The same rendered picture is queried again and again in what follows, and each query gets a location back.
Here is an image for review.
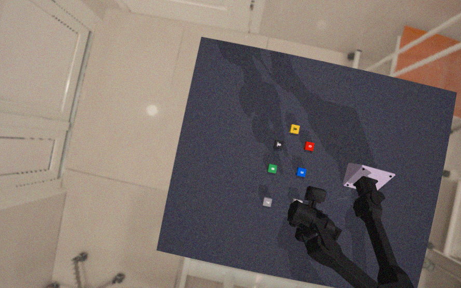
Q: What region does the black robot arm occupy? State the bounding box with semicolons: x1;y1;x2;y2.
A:
287;176;414;288

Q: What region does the yellow digit block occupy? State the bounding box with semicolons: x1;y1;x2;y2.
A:
289;124;300;134

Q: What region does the green block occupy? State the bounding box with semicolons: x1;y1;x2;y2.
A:
267;164;277;174

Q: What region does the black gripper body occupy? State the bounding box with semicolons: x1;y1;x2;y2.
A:
295;186;326;242

